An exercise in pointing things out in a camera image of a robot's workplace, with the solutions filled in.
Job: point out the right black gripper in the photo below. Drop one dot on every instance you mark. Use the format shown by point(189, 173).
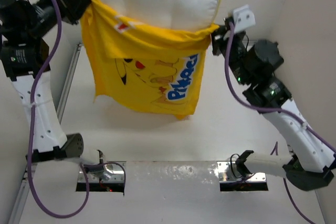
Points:
point(218, 38)

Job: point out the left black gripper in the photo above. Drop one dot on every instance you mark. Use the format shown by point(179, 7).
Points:
point(71, 4)

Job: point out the yellow pillowcase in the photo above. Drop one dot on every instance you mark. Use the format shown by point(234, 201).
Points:
point(144, 68)

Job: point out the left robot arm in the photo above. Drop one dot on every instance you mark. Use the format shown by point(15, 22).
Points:
point(47, 140)

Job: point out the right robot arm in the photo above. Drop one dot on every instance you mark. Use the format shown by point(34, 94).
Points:
point(310, 161)

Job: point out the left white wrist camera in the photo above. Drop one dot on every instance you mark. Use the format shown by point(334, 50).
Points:
point(243, 18)

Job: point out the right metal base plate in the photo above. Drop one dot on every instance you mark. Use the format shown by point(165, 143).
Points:
point(227, 173)

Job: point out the metal base plate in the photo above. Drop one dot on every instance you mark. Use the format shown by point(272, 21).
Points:
point(111, 172)
point(227, 173)

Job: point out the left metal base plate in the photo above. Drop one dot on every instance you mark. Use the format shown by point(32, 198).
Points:
point(111, 172)

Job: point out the aluminium table frame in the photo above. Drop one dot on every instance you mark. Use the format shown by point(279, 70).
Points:
point(171, 164)

